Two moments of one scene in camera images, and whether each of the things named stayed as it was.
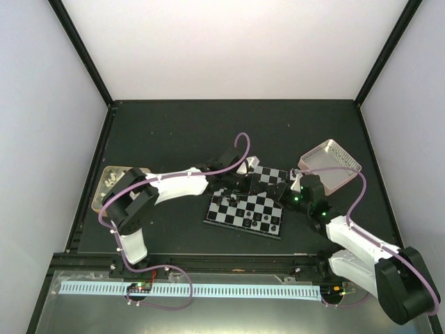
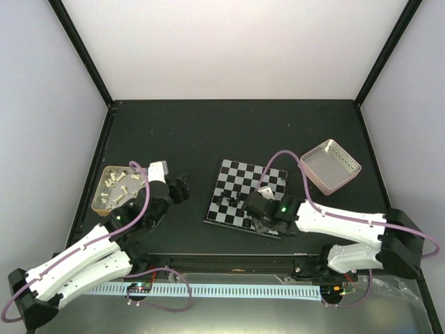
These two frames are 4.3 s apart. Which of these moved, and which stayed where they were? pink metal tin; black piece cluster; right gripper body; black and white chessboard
Moved: right gripper body
Stayed: black piece cluster; pink metal tin; black and white chessboard
